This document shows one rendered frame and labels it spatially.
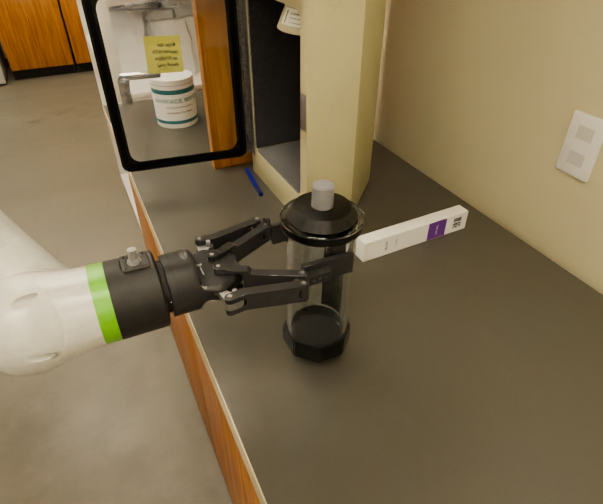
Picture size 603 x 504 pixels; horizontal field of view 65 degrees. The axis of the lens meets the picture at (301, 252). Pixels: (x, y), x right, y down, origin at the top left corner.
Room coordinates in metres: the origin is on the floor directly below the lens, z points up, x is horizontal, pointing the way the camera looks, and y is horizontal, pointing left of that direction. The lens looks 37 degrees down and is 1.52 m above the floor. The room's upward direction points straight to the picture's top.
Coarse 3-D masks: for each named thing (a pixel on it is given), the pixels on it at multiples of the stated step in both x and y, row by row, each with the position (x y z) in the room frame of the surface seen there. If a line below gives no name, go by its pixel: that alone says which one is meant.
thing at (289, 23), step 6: (288, 6) 0.99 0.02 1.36; (282, 12) 1.01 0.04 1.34; (288, 12) 0.98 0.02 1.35; (294, 12) 0.97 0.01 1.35; (282, 18) 0.99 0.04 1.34; (288, 18) 0.97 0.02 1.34; (294, 18) 0.96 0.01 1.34; (282, 24) 0.98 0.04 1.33; (288, 24) 0.97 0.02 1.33; (294, 24) 0.96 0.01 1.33; (282, 30) 0.98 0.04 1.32; (288, 30) 0.96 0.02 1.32; (294, 30) 0.95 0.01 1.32
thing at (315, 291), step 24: (360, 216) 0.51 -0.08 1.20; (288, 240) 0.49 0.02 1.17; (288, 264) 0.49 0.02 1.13; (312, 288) 0.47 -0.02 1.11; (336, 288) 0.47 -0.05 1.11; (288, 312) 0.49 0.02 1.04; (312, 312) 0.47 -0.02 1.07; (336, 312) 0.47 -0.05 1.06; (312, 336) 0.47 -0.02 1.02; (336, 336) 0.47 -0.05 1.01
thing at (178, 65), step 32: (128, 0) 1.05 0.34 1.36; (160, 0) 1.07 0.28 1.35; (192, 0) 1.09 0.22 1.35; (128, 32) 1.05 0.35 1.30; (160, 32) 1.07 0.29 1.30; (192, 32) 1.09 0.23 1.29; (224, 32) 1.11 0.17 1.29; (128, 64) 1.04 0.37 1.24; (160, 64) 1.06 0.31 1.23; (192, 64) 1.09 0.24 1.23; (224, 64) 1.11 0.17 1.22; (160, 96) 1.06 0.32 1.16; (192, 96) 1.08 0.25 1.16; (224, 96) 1.11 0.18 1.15; (128, 128) 1.03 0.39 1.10; (160, 128) 1.06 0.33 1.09; (192, 128) 1.08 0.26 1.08; (224, 128) 1.10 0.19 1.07
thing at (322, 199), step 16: (320, 192) 0.50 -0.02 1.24; (288, 208) 0.52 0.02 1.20; (304, 208) 0.50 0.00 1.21; (320, 208) 0.50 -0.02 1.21; (336, 208) 0.50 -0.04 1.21; (352, 208) 0.51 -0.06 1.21; (304, 224) 0.48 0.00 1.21; (320, 224) 0.47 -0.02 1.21; (336, 224) 0.47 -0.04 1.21; (352, 224) 0.49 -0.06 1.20
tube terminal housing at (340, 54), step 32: (288, 0) 0.92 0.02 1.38; (320, 0) 0.86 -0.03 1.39; (352, 0) 0.89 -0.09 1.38; (384, 0) 1.06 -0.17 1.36; (320, 32) 0.86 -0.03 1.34; (352, 32) 0.89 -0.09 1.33; (320, 64) 0.86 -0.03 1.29; (352, 64) 0.89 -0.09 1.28; (320, 96) 0.86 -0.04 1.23; (352, 96) 0.89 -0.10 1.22; (320, 128) 0.86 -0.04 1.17; (352, 128) 0.89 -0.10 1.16; (256, 160) 1.11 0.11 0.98; (320, 160) 0.86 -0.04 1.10; (352, 160) 0.90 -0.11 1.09; (288, 192) 0.93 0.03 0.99; (352, 192) 0.90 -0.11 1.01
